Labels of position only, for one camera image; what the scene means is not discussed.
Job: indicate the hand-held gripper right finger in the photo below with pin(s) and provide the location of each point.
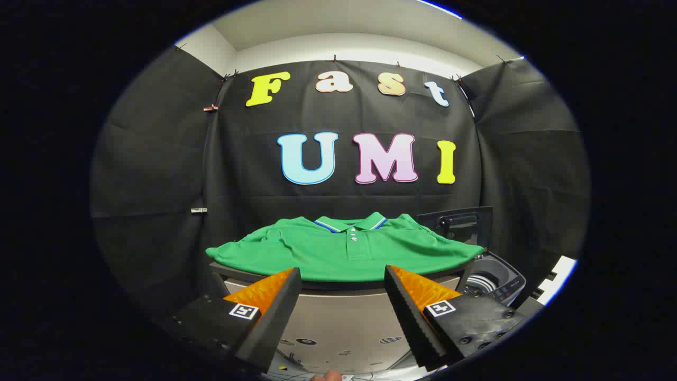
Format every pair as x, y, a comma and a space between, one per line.
410, 317

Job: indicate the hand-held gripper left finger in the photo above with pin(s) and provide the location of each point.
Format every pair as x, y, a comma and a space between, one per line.
275, 323

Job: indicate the green polo shirt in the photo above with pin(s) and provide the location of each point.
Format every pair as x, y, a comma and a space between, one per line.
328, 254

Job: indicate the grey washing machine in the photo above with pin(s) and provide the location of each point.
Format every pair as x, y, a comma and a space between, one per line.
500, 283

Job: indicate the black backdrop cloth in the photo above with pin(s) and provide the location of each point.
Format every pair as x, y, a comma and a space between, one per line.
338, 201

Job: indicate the white and black board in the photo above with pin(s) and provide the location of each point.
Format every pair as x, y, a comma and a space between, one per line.
560, 272

